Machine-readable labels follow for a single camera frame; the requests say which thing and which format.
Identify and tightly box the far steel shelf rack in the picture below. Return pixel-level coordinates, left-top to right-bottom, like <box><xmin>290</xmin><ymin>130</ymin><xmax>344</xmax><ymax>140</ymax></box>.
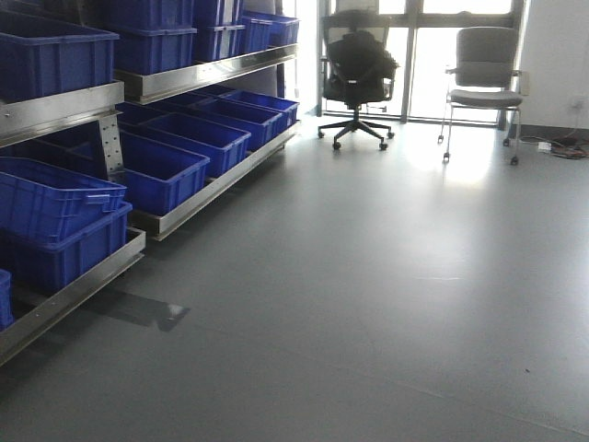
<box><xmin>114</xmin><ymin>43</ymin><xmax>298</xmax><ymax>241</ymax></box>

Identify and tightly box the steel shelf rack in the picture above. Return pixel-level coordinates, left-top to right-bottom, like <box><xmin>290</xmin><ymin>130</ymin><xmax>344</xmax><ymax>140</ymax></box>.
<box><xmin>114</xmin><ymin>43</ymin><xmax>298</xmax><ymax>241</ymax></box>
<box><xmin>1</xmin><ymin>81</ymin><xmax>146</xmax><ymax>364</ymax></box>

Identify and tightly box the near steel shelf rack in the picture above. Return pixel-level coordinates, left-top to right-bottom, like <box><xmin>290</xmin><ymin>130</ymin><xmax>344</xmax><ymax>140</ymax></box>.
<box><xmin>1</xmin><ymin>81</ymin><xmax>146</xmax><ymax>364</ymax></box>

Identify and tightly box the black office chair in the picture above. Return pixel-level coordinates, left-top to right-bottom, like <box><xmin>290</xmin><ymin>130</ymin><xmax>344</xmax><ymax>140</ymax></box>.
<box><xmin>318</xmin><ymin>9</ymin><xmax>398</xmax><ymax>151</ymax></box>

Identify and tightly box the blue crate upper far end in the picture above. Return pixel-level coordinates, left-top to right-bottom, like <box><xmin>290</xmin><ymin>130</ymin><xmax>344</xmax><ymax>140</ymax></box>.
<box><xmin>239</xmin><ymin>10</ymin><xmax>300</xmax><ymax>54</ymax></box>

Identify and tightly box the grey visitor chair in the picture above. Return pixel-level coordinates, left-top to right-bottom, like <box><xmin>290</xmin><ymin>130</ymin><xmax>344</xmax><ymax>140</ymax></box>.
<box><xmin>437</xmin><ymin>26</ymin><xmax>524</xmax><ymax>166</ymax></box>

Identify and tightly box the blue crate stacked lower near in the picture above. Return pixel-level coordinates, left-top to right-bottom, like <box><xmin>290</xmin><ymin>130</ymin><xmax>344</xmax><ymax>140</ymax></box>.
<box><xmin>1</xmin><ymin>157</ymin><xmax>126</xmax><ymax>243</ymax></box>

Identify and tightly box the blue crate bottom near rack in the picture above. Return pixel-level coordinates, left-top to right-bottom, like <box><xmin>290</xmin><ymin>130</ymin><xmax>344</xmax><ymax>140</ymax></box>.
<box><xmin>1</xmin><ymin>202</ymin><xmax>133</xmax><ymax>293</ymax></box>

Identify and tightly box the blue crate rack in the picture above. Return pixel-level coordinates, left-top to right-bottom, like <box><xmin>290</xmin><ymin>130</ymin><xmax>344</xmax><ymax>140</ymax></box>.
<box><xmin>1</xmin><ymin>11</ymin><xmax>119</xmax><ymax>102</ymax></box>
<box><xmin>1</xmin><ymin>202</ymin><xmax>133</xmax><ymax>293</ymax></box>

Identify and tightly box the blue crate top near rack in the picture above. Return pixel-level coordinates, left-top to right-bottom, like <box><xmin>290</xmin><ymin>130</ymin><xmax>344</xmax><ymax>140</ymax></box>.
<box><xmin>1</xmin><ymin>11</ymin><xmax>119</xmax><ymax>102</ymax></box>

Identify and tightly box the floor cables bundle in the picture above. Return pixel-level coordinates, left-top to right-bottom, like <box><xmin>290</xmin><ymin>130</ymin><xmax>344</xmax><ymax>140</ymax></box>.
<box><xmin>519</xmin><ymin>133</ymin><xmax>589</xmax><ymax>160</ymax></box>

